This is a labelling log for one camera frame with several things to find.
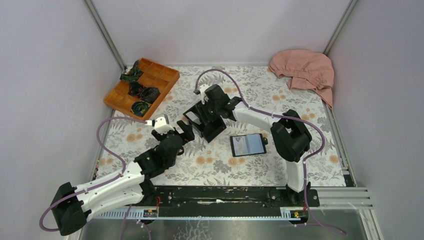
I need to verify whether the white VIP credit card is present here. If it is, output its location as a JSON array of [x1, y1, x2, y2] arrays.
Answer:
[[232, 136, 249, 156]]

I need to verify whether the black leather card holder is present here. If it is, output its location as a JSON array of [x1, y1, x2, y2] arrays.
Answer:
[[229, 133, 268, 157]]

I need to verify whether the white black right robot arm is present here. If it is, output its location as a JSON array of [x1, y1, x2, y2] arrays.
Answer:
[[192, 84, 312, 206]]

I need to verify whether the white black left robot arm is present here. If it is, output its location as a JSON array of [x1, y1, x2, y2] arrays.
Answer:
[[48, 117, 195, 236]]

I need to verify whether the white card stack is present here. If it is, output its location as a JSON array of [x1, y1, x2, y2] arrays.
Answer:
[[185, 111, 201, 125]]

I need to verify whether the black plastic card box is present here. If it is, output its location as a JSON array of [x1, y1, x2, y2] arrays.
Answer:
[[183, 101, 227, 143]]

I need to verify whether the green patterned rolled sock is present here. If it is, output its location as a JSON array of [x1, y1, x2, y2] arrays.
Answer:
[[130, 100, 152, 117]]

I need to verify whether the black rolled sock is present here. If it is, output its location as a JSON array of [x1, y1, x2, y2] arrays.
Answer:
[[139, 87, 161, 104]]

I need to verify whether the floral table mat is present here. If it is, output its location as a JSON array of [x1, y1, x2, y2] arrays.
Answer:
[[95, 66, 346, 187]]

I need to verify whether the orange compartment tray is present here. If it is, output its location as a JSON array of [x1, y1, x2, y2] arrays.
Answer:
[[103, 58, 180, 120]]

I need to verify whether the dark patterned rolled sock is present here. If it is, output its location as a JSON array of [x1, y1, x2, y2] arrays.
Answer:
[[119, 59, 144, 83]]

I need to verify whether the pink cloth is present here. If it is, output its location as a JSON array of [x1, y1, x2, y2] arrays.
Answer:
[[268, 49, 335, 108]]

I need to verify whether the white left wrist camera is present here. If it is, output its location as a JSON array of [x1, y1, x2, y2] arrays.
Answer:
[[146, 114, 175, 135]]

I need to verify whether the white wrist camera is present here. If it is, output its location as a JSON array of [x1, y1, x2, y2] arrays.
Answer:
[[146, 114, 175, 135], [198, 84, 210, 105]]

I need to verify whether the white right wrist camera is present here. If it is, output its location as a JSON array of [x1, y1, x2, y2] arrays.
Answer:
[[198, 84, 210, 105]]

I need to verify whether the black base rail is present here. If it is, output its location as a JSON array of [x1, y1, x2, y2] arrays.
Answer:
[[136, 185, 320, 218]]

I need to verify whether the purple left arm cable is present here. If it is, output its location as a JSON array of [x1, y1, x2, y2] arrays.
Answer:
[[39, 116, 148, 233]]

